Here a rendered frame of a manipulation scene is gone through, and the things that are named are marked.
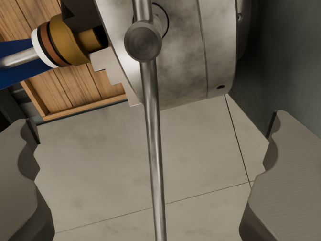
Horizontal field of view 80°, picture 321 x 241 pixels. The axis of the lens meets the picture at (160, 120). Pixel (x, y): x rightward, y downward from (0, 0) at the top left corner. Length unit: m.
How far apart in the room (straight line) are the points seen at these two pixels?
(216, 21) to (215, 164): 1.77
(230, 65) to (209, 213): 2.24
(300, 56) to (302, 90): 0.04
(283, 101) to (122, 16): 0.19
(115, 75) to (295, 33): 0.25
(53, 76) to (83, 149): 1.33
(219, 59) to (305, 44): 0.08
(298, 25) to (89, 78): 0.51
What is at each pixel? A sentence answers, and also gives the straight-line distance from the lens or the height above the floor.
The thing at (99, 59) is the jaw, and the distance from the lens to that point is 0.36.
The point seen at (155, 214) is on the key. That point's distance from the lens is 0.20.
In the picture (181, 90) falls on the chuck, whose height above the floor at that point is 1.20.
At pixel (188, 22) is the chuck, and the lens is 0.20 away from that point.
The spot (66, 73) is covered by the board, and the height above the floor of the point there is 0.88.
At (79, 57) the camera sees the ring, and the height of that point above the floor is 1.11.
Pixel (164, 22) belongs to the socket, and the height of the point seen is 1.23.
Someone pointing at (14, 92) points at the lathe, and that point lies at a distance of 0.78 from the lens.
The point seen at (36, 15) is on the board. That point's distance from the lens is 0.65.
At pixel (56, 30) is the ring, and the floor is 1.12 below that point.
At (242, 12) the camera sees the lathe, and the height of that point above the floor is 1.18.
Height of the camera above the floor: 1.44
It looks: 63 degrees down
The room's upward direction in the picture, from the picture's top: 176 degrees counter-clockwise
